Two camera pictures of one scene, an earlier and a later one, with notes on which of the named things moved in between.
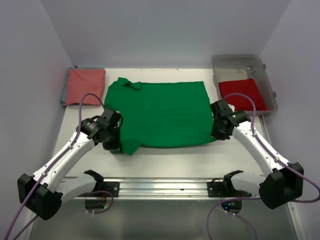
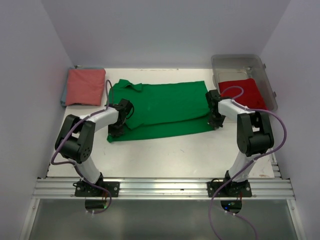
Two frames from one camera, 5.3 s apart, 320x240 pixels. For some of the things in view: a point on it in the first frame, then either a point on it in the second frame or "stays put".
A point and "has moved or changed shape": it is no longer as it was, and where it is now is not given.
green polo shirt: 168,115 has moved or changed shape
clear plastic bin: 227,68 stays put
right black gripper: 217,136 -> 214,125
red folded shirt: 248,87 stays put
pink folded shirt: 80,82 stays put
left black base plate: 112,187 stays put
